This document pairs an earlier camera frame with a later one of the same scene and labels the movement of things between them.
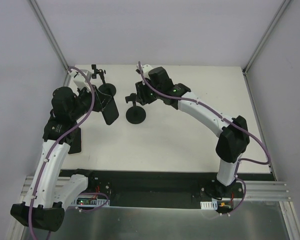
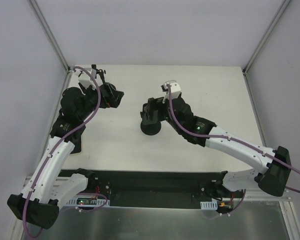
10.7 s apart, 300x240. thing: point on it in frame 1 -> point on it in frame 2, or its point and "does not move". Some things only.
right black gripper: x=140 y=93 -> x=157 y=110
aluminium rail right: x=266 y=190 does not move
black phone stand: x=134 y=114 -> x=151 y=129
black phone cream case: x=75 y=141 does not move
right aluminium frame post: x=279 y=14 does not move
